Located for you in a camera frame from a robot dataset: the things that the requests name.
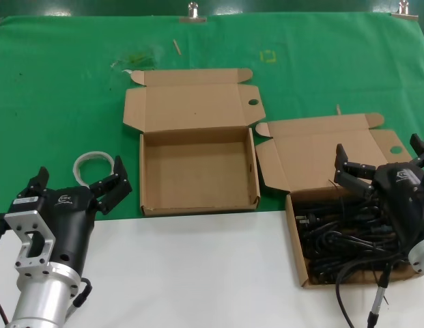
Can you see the silver left camera bracket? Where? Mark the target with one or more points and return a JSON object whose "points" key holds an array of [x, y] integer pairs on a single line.
{"points": [[27, 222]]}

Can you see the white tape roll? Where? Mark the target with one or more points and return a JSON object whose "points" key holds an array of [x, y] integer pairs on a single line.
{"points": [[78, 164]]}

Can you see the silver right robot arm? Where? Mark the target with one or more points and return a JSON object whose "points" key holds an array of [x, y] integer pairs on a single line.
{"points": [[421, 259]]}

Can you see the long wooden stick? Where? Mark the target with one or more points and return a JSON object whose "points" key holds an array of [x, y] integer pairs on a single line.
{"points": [[177, 47]]}

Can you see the white paper scrap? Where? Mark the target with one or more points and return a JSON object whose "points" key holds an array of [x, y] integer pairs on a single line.
{"points": [[127, 71]]}

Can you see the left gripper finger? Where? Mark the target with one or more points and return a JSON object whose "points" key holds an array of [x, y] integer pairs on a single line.
{"points": [[39, 182], [112, 189]]}

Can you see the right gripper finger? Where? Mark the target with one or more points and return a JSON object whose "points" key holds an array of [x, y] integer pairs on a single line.
{"points": [[355, 174], [421, 150]]}

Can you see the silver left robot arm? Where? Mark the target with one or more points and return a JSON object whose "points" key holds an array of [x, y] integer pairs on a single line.
{"points": [[44, 300]]}

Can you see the green table cloth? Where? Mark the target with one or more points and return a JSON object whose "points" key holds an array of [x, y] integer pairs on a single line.
{"points": [[61, 102]]}

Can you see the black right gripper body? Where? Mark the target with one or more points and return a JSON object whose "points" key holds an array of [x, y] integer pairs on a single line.
{"points": [[403, 198]]}

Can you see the open brown cardboard box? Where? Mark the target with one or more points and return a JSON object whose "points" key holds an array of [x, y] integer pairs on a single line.
{"points": [[317, 147], [198, 99]]}

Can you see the clear plastic wrap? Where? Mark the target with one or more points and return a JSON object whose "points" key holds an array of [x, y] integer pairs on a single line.
{"points": [[136, 58]]}

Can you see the silver binder clip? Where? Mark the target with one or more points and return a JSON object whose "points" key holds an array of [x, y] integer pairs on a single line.
{"points": [[404, 13], [193, 17]]}

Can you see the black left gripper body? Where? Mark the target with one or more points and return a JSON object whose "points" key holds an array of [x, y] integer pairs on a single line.
{"points": [[71, 218]]}

